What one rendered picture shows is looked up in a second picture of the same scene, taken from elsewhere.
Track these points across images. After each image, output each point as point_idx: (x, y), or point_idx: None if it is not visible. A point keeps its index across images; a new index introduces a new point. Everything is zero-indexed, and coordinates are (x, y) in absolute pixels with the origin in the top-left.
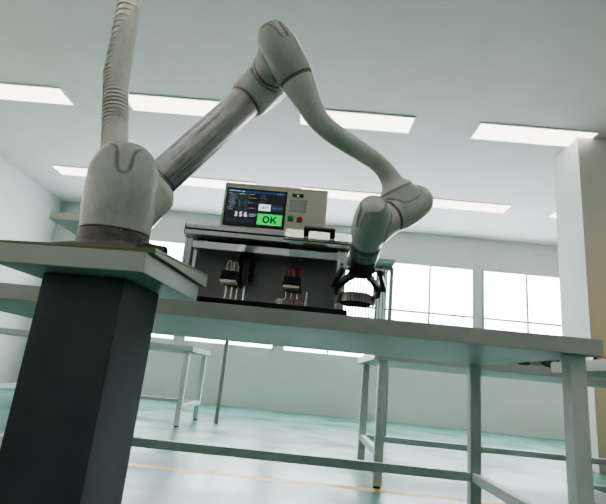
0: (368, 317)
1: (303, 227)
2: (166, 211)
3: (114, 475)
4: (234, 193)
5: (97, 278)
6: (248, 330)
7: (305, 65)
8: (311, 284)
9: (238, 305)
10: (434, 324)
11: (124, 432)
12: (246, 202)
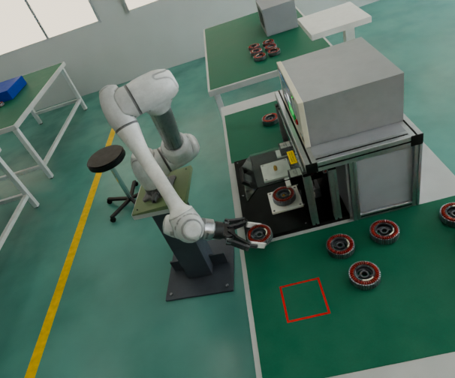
0: (240, 257)
1: (299, 130)
2: (180, 157)
3: (189, 248)
4: (280, 75)
5: None
6: None
7: (114, 130)
8: (337, 169)
9: (233, 199)
10: (245, 296)
11: None
12: (284, 87)
